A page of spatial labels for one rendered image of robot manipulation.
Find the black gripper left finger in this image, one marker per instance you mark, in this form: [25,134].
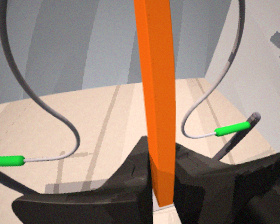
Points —
[125,198]

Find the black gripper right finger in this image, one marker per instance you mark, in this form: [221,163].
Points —
[208,191]

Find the orange bar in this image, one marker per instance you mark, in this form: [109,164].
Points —
[153,22]

